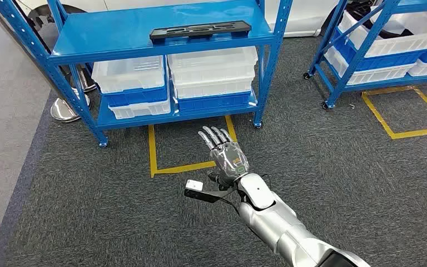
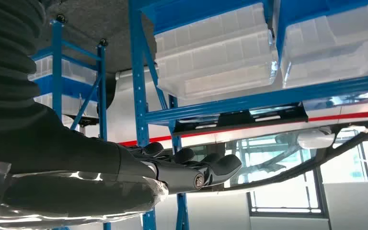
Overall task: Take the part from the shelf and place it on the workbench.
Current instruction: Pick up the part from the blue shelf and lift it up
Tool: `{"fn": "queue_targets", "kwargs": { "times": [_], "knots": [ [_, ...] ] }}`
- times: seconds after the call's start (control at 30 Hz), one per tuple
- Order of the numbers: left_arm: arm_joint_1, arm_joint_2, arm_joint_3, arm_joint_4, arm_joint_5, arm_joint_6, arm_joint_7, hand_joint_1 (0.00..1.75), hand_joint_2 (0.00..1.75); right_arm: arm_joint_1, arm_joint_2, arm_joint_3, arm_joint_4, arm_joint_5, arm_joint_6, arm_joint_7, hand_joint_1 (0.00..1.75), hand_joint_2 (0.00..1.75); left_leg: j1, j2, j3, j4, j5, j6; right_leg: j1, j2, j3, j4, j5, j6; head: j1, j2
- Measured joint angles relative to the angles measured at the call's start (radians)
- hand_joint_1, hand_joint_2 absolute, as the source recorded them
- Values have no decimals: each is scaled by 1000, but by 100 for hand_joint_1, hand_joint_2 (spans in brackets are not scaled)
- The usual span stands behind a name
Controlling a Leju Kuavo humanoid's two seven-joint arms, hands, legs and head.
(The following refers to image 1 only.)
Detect blue metal shelf rack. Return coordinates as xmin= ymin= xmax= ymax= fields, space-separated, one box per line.
xmin=303 ymin=0 xmax=427 ymax=110
xmin=0 ymin=0 xmax=295 ymax=149

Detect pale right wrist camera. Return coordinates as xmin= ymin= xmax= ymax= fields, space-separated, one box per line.
xmin=183 ymin=179 xmax=238 ymax=204

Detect black parts in bin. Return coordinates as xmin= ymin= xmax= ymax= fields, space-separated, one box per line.
xmin=346 ymin=0 xmax=415 ymax=39

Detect yellow floor tape square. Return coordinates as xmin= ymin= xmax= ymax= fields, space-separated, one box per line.
xmin=361 ymin=85 xmax=427 ymax=140
xmin=147 ymin=115 xmax=238 ymax=179

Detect black plastic plate part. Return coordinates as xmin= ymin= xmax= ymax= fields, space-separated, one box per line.
xmin=149 ymin=20 xmax=252 ymax=41

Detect white car red stripe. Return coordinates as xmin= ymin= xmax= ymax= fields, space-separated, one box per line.
xmin=14 ymin=0 xmax=341 ymax=51

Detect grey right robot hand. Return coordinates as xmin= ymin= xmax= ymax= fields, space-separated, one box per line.
xmin=198 ymin=126 xmax=250 ymax=187

